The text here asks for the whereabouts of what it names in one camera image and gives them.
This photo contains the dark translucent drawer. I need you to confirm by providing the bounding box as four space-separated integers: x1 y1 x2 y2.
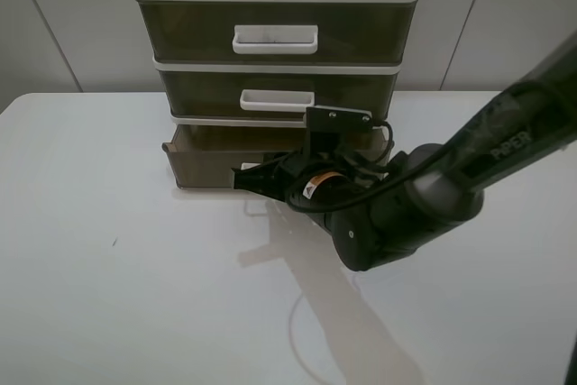
139 1 417 66
162 125 388 189
160 71 397 121

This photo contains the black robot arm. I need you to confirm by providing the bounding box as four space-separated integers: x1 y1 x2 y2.
232 37 576 271

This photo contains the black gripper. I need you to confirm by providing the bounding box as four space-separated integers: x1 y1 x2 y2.
231 151 377 226

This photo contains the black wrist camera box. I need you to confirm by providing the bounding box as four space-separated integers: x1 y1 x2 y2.
303 105 375 153

